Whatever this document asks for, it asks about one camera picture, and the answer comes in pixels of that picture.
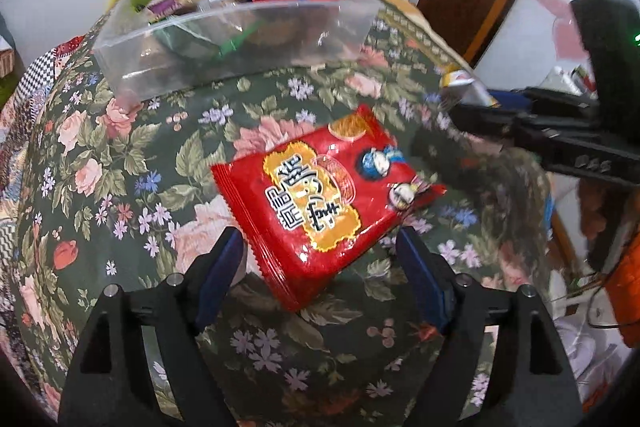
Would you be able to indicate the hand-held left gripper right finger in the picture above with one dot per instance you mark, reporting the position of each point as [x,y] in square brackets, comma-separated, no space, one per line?
[420,277]

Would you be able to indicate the purple-label nut packet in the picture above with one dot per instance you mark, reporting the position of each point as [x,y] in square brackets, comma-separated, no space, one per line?
[170,7]

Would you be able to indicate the white plastic bag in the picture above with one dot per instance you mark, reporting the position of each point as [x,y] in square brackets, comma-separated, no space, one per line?
[580,347]

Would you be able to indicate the clear bag with green edge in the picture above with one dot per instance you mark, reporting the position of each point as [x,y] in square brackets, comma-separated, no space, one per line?
[200,42]

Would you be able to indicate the green floral bedspread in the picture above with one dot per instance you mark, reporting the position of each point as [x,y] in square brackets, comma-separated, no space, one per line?
[125,157]

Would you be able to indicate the clear plastic box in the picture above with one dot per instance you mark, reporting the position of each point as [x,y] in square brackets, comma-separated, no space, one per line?
[150,67]

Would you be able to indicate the red snack packet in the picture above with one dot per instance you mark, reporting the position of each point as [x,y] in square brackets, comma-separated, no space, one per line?
[310,207]

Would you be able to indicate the patchwork quilt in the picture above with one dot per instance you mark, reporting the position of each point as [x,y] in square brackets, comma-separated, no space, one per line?
[35,72]

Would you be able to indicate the orange garment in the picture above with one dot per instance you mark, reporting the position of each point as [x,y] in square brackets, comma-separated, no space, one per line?
[627,297]

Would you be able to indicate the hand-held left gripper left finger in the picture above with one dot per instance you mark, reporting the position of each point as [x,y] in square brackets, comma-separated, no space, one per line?
[220,277]

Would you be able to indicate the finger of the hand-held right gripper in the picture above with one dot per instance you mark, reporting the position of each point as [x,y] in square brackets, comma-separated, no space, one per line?
[500,124]
[505,97]

